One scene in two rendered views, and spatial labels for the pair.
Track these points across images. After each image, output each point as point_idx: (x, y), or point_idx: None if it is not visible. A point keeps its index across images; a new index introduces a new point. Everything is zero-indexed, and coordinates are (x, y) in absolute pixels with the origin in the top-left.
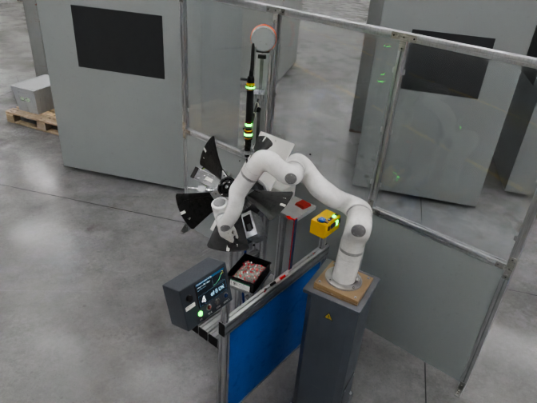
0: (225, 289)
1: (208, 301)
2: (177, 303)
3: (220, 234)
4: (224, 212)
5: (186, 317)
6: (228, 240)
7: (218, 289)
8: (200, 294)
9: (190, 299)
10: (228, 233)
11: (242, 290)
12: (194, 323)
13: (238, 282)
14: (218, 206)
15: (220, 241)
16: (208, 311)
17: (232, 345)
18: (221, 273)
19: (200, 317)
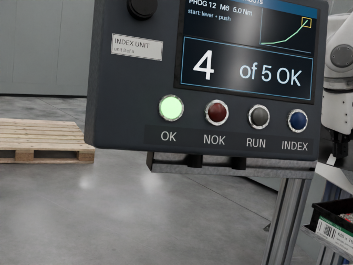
0: (303, 97)
1: (220, 84)
2: (99, 20)
3: (322, 118)
4: None
5: (104, 78)
6: (340, 126)
7: (275, 76)
8: (198, 35)
9: (143, 3)
10: (345, 103)
11: (344, 252)
12: (132, 130)
13: (339, 229)
14: (338, 16)
15: (320, 143)
16: (208, 127)
17: None
18: (304, 28)
19: (166, 123)
